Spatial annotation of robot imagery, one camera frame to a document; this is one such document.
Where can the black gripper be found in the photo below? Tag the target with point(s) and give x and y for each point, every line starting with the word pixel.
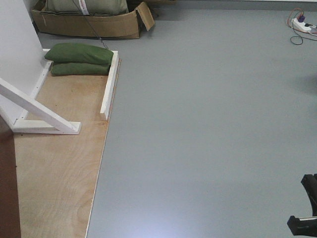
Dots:
pixel 306 226

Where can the brown wooden door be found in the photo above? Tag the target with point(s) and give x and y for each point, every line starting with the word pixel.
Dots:
pixel 9 204

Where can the white power strip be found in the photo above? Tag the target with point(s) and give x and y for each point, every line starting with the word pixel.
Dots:
pixel 300 26

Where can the far white edge batten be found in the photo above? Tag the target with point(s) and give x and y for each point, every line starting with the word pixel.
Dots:
pixel 109 89

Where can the plywood base board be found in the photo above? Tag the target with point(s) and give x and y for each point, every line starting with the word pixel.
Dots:
pixel 57 174

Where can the far white diagonal brace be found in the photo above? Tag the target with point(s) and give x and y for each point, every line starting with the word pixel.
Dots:
pixel 48 123

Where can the brown cardboard box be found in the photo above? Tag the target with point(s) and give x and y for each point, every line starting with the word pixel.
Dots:
pixel 126 26

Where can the lower green sandbag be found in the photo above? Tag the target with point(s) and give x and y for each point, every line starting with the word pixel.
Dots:
pixel 71 68

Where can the green sandbag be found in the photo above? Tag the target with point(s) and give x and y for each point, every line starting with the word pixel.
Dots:
pixel 81 53
pixel 71 68

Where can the upper green sandbag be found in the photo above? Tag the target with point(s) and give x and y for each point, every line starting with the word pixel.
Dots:
pixel 81 53

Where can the grey sack in box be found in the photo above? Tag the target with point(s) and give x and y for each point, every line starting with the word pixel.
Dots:
pixel 88 7

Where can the white wall panel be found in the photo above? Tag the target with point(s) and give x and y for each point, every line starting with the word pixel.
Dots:
pixel 21 55

